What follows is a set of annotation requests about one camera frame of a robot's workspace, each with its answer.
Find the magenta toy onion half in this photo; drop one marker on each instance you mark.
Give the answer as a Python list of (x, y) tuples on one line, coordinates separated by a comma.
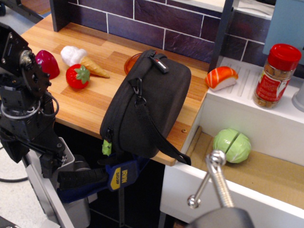
[(48, 63)]

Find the dark shelf post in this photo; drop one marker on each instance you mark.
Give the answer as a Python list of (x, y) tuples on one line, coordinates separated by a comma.
[(223, 25)]

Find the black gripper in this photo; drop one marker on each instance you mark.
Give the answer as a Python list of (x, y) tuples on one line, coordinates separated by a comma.
[(43, 172)]

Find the white toy ice cream cone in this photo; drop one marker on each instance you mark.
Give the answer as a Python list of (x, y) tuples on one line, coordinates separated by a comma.
[(72, 55)]

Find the toy salmon sushi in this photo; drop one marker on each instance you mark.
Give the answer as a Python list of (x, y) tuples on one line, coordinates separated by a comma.
[(221, 77)]

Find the green toy cabbage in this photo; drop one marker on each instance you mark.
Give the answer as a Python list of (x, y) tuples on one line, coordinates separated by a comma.
[(234, 144)]

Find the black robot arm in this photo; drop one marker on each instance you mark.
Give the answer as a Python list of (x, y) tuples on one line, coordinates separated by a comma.
[(27, 115)]

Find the red lidded spice jar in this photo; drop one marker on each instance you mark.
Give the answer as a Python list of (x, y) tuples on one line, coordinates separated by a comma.
[(276, 75)]

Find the white toy sink unit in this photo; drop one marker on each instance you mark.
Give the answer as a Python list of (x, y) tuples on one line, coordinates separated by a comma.
[(269, 185)]

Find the blue yellow quick-grip clamp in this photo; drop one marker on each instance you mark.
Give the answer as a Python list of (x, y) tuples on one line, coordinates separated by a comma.
[(113, 175)]

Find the black zipper bag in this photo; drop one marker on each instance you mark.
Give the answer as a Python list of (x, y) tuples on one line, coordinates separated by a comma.
[(146, 106)]

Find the orange translucent plate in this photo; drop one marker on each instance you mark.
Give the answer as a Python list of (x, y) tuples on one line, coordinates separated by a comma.
[(130, 62)]

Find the green zipper pull tab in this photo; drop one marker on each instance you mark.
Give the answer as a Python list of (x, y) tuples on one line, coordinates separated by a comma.
[(106, 148)]

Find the red toy strawberry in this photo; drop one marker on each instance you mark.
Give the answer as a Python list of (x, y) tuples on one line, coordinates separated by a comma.
[(78, 76)]

